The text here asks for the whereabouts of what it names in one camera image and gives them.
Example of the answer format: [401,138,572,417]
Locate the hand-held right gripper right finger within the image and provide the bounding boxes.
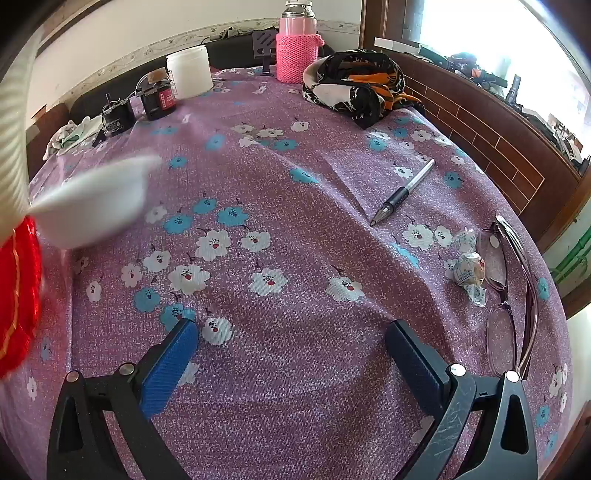
[385,320,539,480]

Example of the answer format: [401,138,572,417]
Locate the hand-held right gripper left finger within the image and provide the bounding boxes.
[46,318,200,480]

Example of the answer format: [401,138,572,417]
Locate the white bowl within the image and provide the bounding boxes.
[28,154,162,250]

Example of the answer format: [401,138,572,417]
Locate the wrapped candy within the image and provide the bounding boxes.
[445,228,488,308]

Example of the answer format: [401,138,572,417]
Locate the purple-framed eyeglasses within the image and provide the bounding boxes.
[475,215,541,381]

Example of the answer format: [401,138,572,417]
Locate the red plate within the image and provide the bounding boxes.
[0,216,42,380]

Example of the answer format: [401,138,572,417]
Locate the black and silver pen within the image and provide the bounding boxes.
[369,158,436,227]

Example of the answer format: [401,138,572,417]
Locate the purple floral tablecloth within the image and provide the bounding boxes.
[0,65,575,480]

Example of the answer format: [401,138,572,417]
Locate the small black round jar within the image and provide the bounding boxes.
[100,95,137,138]

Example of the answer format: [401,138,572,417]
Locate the white crumpled cloth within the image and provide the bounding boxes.
[44,121,86,161]

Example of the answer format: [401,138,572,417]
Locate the brown armchair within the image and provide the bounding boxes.
[25,104,70,181]

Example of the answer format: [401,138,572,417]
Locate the dark bottle with red label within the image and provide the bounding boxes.
[140,68,177,121]

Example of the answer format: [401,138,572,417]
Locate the black orange patterned scarf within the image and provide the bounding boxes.
[302,50,426,130]

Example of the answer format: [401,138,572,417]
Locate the white plastic jar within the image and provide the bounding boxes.
[165,46,214,100]

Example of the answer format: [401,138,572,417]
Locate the windowsill clutter of tools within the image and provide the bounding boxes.
[418,44,591,181]

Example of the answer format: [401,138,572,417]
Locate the white box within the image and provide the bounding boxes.
[374,37,422,55]

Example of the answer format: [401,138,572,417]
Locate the black sofa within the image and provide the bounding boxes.
[69,39,338,121]

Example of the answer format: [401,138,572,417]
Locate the pink thermos with knit sleeve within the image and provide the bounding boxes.
[276,0,324,84]

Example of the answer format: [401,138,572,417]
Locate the black phone stand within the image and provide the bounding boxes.
[252,28,279,75]

